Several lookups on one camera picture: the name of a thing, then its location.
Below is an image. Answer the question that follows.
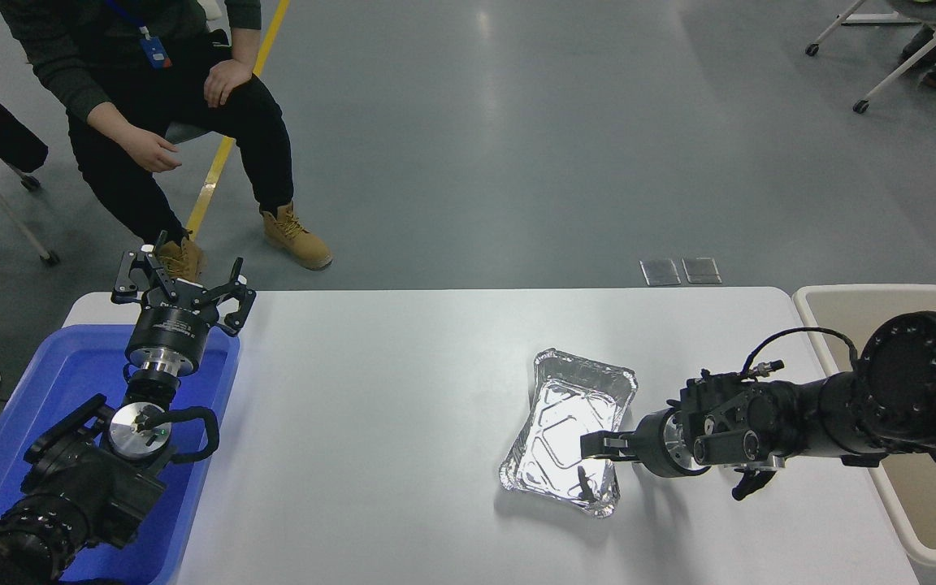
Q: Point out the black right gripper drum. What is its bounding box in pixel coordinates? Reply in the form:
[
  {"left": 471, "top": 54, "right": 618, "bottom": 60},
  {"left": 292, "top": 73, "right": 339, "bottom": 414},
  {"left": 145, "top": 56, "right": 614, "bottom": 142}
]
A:
[{"left": 635, "top": 409, "right": 680, "bottom": 479}]

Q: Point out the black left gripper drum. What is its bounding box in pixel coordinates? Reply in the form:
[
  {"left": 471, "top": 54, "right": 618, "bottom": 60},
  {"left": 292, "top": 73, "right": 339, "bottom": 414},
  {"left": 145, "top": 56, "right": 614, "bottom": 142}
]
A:
[{"left": 125, "top": 297, "right": 219, "bottom": 362}]

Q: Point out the silver foil tray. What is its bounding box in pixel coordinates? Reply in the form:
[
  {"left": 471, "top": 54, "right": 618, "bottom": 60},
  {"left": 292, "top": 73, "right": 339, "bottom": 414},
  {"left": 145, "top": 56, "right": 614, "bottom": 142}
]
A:
[{"left": 499, "top": 348, "right": 639, "bottom": 519}]

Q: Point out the grey floor plate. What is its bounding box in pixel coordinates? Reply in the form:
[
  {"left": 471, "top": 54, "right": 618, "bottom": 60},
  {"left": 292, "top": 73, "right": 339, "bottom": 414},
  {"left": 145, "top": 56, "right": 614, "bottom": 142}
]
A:
[
  {"left": 640, "top": 258, "right": 682, "bottom": 287},
  {"left": 682, "top": 257, "right": 722, "bottom": 285}
]

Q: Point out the person's right hand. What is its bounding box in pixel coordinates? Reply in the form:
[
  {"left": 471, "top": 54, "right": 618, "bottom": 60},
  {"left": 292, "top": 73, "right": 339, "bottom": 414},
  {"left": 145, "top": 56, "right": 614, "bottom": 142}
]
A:
[{"left": 115, "top": 128, "right": 184, "bottom": 173}]

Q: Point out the person's left hand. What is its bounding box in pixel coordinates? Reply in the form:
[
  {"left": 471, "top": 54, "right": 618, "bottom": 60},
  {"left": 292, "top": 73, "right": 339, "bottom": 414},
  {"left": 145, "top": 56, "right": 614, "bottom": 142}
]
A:
[{"left": 204, "top": 58, "right": 256, "bottom": 109}]

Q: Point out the blue plastic tray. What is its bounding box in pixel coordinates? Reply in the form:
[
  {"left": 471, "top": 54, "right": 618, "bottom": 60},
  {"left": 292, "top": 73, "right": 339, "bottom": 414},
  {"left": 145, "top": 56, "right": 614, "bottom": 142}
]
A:
[{"left": 0, "top": 323, "right": 241, "bottom": 585}]

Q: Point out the seated person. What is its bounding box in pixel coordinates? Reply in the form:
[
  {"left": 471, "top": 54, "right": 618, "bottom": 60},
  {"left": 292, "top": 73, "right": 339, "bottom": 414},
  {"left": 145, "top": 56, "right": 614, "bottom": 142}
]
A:
[{"left": 0, "top": 0, "right": 333, "bottom": 282}]

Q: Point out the large pale bin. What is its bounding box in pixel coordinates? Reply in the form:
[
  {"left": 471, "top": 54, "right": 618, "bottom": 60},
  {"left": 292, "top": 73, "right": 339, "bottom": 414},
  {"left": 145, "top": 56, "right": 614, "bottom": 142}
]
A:
[{"left": 791, "top": 283, "right": 936, "bottom": 585}]

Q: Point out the white chair frame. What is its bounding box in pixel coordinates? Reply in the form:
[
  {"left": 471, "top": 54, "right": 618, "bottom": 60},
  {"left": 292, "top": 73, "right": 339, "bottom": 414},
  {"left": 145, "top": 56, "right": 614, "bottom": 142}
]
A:
[{"left": 805, "top": 0, "right": 936, "bottom": 115}]

